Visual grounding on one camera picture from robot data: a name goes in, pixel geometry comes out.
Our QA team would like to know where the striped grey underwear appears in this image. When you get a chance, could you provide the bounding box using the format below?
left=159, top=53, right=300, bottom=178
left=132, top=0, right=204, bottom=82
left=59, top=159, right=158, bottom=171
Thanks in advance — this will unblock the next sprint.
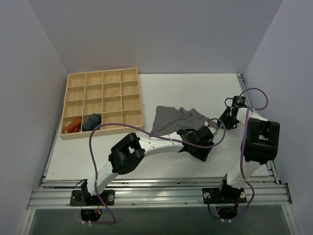
left=150, top=106, right=217, bottom=136

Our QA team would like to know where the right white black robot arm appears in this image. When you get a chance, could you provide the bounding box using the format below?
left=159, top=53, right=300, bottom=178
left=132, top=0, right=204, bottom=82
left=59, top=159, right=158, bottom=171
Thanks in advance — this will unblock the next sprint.
left=217, top=95, right=280, bottom=202

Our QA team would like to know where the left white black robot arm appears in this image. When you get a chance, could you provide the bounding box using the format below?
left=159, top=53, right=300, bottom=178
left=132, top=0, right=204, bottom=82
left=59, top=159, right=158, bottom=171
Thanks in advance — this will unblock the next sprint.
left=81, top=126, right=216, bottom=205

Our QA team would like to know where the rolled dark striped cloth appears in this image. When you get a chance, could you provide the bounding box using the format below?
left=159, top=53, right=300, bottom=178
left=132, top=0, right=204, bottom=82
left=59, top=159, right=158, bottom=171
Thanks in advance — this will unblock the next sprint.
left=82, top=114, right=102, bottom=132

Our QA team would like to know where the wooden compartment tray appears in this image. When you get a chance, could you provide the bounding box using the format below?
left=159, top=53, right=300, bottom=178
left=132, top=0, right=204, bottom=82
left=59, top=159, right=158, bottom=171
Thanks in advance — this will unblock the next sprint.
left=60, top=68, right=144, bottom=140

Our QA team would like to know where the rolled orange cloth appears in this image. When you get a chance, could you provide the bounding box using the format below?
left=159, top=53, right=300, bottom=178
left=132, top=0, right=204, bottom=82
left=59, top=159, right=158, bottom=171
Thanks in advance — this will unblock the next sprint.
left=64, top=117, right=82, bottom=134

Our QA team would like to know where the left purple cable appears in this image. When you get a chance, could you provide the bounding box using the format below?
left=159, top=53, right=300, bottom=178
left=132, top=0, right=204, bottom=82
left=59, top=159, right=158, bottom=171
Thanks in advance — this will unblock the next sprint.
left=89, top=118, right=226, bottom=225

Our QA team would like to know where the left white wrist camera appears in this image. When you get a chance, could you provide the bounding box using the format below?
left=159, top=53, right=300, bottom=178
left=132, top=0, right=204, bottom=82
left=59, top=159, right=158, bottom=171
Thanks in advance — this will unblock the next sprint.
left=208, top=121, right=220, bottom=136

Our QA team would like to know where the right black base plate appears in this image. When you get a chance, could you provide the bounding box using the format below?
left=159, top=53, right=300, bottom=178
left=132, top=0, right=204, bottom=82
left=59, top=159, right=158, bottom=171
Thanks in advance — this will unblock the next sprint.
left=202, top=188, right=247, bottom=204

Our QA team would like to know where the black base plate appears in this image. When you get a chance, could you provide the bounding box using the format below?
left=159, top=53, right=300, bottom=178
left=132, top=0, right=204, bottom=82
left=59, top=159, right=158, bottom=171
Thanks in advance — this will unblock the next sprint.
left=202, top=188, right=247, bottom=204
left=69, top=189, right=115, bottom=207

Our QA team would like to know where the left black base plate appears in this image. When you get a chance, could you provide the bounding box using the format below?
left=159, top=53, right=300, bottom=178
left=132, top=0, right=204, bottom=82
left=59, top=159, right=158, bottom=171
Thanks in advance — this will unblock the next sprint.
left=69, top=189, right=115, bottom=207

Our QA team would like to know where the aluminium frame rail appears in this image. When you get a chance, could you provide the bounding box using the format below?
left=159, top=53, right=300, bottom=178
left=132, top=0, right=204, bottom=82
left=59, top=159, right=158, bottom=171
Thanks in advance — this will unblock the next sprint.
left=23, top=73, right=290, bottom=235

